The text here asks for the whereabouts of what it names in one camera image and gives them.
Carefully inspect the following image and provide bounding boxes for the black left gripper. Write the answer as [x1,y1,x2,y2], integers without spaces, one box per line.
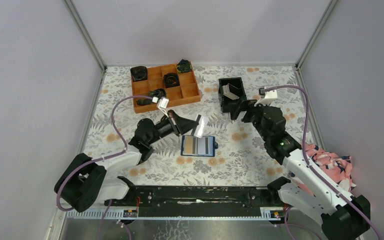
[146,109,198,146]

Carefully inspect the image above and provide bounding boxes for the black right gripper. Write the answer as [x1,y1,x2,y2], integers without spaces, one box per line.
[228,97,271,142]

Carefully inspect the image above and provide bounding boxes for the gold credit card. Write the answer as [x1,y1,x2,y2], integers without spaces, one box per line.
[183,136,197,155]

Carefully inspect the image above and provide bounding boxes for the blue leather card holder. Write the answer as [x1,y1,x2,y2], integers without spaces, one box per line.
[180,135,219,157]

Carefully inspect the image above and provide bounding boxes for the white card with black stripe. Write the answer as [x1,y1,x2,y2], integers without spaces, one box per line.
[197,136,213,156]

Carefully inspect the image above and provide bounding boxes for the black plastic card bin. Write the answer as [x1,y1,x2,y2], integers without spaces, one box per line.
[218,77,246,113]

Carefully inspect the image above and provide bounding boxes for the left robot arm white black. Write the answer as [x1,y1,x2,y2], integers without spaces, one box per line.
[54,110,199,213]

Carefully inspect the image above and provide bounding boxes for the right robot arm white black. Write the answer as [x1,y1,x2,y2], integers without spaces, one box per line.
[230,98,371,240]

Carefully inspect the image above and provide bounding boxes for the stack of cards in bin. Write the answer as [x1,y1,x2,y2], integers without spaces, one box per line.
[222,83,242,100]

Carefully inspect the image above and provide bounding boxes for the orange wooden compartment tray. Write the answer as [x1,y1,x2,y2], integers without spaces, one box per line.
[130,63,201,114]

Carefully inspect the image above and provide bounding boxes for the floral table mat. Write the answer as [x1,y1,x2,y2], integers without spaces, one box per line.
[83,66,305,186]

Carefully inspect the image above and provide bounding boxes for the green rolled belt front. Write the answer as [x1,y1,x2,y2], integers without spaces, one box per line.
[136,88,167,106]

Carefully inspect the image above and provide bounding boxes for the black rolled belt centre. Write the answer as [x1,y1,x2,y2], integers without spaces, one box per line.
[163,72,180,89]

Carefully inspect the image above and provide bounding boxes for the green rolled belt top-right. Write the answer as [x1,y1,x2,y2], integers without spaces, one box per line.
[176,59,193,74]

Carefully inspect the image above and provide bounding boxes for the black rolled belt top-left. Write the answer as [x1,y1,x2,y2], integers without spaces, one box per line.
[130,66,148,82]

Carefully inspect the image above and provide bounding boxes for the pink patterned cloth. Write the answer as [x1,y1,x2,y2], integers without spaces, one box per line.
[305,144,356,192]

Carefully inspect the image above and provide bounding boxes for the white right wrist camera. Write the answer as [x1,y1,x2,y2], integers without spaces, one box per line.
[254,86,278,107]

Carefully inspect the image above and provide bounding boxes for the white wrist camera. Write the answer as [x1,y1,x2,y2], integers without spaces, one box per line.
[152,96,170,117]
[254,86,278,107]

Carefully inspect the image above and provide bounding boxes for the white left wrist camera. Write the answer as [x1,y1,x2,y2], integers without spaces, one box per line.
[152,96,170,117]

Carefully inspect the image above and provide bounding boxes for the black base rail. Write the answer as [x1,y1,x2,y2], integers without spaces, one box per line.
[104,185,285,218]

